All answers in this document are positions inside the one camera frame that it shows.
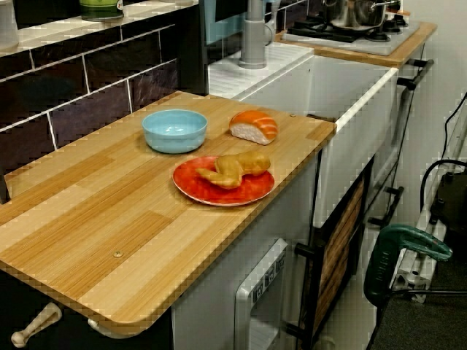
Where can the white toy sink unit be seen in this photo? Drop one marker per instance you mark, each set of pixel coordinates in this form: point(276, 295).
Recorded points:
point(350, 95)

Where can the white plastic cup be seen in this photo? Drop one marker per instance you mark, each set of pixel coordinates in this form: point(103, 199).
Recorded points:
point(7, 29)

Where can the brown toy chicken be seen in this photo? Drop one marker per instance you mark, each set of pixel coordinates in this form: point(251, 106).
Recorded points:
point(241, 166)

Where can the grey toy stove top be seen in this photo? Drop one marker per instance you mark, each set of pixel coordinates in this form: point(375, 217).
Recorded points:
point(365, 45)

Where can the grey toy faucet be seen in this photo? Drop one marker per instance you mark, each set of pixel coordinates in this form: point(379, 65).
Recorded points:
point(252, 40)

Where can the green can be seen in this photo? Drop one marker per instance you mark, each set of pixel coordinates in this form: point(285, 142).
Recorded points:
point(100, 9)

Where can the salmon sushi toy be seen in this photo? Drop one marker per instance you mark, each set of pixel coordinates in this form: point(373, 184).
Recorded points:
point(251, 125)

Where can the black framed oven door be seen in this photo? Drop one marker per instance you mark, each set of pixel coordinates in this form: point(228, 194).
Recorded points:
point(339, 248)

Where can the dark shelf upright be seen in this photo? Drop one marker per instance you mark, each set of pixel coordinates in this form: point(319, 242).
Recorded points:
point(191, 47)
point(3, 189)

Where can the white kitchen cabinet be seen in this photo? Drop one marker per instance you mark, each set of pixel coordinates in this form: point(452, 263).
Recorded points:
point(204, 321)

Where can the black power box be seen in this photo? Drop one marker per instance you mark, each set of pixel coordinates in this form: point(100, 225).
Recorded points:
point(452, 197)

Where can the light blue bowl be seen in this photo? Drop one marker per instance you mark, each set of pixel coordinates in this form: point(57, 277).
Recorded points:
point(175, 140)

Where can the green power drill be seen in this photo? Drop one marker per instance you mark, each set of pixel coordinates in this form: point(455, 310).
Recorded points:
point(383, 262)

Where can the red plate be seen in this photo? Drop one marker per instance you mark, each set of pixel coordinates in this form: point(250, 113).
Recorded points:
point(251, 191)

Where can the shiny metal pot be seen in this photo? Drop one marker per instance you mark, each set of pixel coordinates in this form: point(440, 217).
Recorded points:
point(354, 14)

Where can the aluminium extrusion rail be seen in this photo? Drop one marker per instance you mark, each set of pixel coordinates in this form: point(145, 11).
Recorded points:
point(412, 270)

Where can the grey dispenser panel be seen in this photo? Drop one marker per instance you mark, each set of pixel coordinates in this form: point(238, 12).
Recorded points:
point(244, 291)

